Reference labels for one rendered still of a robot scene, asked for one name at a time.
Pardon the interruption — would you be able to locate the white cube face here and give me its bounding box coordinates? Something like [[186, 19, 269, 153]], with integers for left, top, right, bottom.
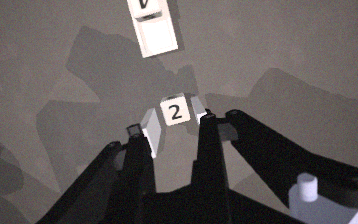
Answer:
[[160, 93, 190, 126], [129, 0, 163, 23]]

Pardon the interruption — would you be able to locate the white shallow tray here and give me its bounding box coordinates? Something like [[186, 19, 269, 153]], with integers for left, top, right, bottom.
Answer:
[[130, 0, 178, 57]]

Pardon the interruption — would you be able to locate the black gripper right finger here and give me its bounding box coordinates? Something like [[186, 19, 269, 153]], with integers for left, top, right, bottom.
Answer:
[[183, 96, 358, 224]]

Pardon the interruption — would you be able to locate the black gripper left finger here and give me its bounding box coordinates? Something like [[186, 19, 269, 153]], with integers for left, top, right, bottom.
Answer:
[[35, 108, 161, 224]]

